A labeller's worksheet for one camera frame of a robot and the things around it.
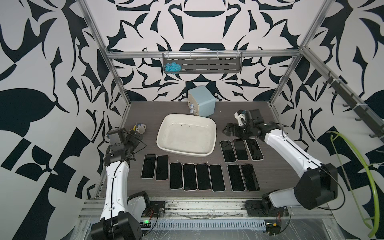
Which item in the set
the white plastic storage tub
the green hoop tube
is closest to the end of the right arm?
the white plastic storage tub

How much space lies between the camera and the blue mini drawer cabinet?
1034 mm

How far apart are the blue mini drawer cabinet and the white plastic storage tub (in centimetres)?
4

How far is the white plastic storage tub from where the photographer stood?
0.96 metres
